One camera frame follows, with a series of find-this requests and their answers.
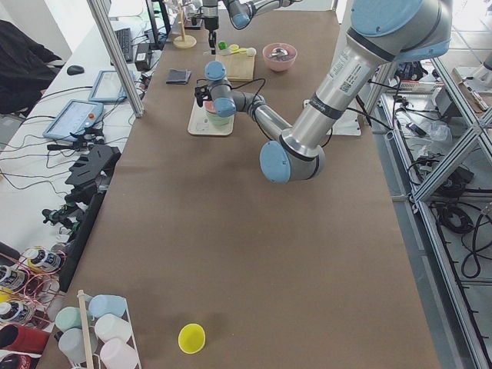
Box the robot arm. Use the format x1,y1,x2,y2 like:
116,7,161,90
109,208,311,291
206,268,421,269
191,0,296,55
194,0,452,184

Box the aluminium frame post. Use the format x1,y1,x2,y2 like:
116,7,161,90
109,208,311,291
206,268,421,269
86,0,145,118

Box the wooden cup tree stand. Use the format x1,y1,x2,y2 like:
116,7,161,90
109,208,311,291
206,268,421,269
170,1,197,49

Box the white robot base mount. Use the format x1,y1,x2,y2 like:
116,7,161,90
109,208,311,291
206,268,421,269
303,98,363,137

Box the yellow plastic knife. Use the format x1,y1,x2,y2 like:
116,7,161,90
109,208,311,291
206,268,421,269
221,48,248,56

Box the blue teach pendant near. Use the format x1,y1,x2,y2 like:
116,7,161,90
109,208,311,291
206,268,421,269
42,99,104,141

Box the black keyboard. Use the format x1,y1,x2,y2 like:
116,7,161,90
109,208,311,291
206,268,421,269
114,28,133,63

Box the cup rack with cups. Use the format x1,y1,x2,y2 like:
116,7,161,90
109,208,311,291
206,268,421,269
55,290,142,369

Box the small pink bowl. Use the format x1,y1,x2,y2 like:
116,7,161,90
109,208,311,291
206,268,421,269
204,101,216,115

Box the grey folded cloth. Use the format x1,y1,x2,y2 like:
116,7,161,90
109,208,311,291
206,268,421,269
166,68,191,85

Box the green stacked bowls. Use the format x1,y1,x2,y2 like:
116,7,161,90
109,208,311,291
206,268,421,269
206,111,234,127

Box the yellow plastic cup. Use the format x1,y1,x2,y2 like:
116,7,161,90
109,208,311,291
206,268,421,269
178,323,206,354

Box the blue teach pendant far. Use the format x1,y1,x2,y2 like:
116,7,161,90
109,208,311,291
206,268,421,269
88,70,126,103

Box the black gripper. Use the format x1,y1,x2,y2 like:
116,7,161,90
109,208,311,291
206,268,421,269
198,7,219,55
194,79,213,107

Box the blue teach pendant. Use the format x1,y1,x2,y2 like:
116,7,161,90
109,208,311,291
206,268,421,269
42,99,104,141
88,70,126,103

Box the bamboo cutting board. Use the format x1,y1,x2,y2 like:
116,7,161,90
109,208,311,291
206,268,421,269
215,54,255,81

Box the cream rabbit tray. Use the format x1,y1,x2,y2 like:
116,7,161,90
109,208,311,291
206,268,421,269
188,102,234,136

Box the large pink bowl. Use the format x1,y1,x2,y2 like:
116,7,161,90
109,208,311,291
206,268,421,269
262,43,298,72

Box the black computer mouse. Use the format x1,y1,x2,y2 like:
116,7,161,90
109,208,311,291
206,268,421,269
66,65,85,76

